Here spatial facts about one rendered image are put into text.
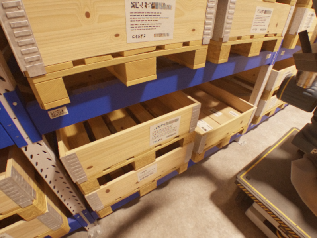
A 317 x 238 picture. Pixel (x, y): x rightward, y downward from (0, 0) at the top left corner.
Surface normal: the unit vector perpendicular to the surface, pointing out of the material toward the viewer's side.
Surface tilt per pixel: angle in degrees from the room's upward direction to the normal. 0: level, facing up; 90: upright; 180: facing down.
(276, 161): 0
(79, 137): 0
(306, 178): 80
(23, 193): 90
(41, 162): 90
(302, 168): 37
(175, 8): 90
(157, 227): 0
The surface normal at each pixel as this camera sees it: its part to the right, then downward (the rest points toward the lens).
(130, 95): 0.53, 0.52
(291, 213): 0.00, -0.79
